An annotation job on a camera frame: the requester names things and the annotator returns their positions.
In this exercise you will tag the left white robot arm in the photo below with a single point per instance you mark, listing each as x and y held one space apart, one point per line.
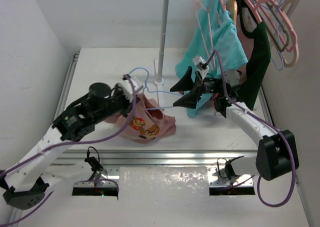
30 180

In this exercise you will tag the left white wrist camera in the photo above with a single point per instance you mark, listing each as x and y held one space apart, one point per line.
130 87

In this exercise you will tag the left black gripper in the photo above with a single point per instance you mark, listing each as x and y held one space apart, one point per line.
124 103

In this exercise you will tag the wooden hanger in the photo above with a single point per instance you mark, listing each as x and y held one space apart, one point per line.
232 7

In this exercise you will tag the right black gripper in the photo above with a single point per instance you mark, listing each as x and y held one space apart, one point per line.
190 101

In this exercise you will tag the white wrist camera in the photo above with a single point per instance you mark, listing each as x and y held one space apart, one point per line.
202 66
130 87

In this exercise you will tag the coral red garment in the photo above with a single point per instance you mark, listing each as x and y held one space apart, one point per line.
212 99

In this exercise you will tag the pink printed t shirt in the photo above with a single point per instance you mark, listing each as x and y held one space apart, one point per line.
149 123

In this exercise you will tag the beige plastic hanger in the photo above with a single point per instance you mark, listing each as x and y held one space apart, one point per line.
280 28

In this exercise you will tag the pink wire hanger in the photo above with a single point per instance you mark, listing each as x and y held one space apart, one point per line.
206 15

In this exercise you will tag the white foam sheet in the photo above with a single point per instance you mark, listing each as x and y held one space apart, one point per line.
168 183

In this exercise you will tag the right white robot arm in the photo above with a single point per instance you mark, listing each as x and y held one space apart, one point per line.
276 150

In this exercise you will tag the white clothes rack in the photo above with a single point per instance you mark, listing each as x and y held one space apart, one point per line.
159 62

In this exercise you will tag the grey plastic hanger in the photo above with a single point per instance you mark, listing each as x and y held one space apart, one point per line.
276 25

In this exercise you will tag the teal t shirt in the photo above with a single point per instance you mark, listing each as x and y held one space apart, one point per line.
226 42

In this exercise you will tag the dark green pink shirt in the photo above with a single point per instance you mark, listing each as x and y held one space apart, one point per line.
252 33

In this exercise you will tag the pink plastic hanger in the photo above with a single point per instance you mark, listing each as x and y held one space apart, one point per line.
293 45

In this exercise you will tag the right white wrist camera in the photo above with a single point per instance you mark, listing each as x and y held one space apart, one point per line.
202 66

